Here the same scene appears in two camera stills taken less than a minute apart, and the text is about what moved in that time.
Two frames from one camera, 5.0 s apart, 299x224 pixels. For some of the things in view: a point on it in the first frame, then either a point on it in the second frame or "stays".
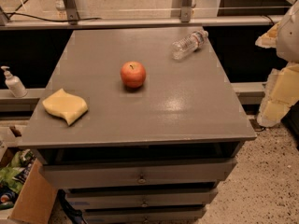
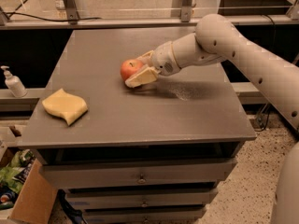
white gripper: x=290 y=36 -> x=163 y=60
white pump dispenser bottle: x=14 y=83 stays
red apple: x=133 y=74 stays
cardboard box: x=35 y=201 stays
